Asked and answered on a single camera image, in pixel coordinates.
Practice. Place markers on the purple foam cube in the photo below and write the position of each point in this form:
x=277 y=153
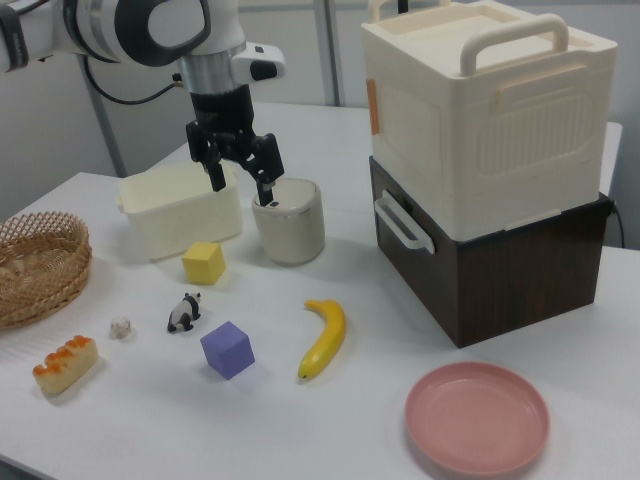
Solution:
x=227 y=352

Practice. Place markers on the toy bread with orange topping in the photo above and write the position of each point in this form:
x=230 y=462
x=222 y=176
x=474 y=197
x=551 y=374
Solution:
x=67 y=367

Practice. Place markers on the yellow foam cube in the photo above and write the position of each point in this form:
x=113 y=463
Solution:
x=202 y=265

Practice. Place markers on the pink plastic plate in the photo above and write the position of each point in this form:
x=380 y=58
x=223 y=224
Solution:
x=475 y=420

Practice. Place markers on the small beige trash can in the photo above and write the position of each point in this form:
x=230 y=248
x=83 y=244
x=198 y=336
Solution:
x=292 y=235

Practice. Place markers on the cream plastic storage bin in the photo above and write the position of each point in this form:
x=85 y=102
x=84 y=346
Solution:
x=180 y=220

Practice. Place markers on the yellow toy banana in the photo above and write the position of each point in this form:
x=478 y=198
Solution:
x=327 y=340

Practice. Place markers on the woven wicker basket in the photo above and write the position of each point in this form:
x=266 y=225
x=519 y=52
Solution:
x=45 y=285

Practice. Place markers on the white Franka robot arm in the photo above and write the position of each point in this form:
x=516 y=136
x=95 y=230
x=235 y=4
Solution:
x=75 y=25

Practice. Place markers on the small white crumpled ball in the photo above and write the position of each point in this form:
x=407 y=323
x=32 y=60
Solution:
x=120 y=327

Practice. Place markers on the dark brown drawer box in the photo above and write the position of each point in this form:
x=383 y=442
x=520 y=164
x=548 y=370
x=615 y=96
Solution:
x=500 y=285

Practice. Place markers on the toy panda figure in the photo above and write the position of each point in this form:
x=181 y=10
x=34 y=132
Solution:
x=182 y=315

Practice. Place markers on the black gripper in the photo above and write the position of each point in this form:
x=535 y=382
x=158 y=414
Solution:
x=222 y=110

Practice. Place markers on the cream plastic cabinet box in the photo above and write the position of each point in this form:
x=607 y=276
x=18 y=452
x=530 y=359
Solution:
x=450 y=125

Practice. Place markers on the black pole stand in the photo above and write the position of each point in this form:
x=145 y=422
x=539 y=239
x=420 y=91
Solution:
x=402 y=5

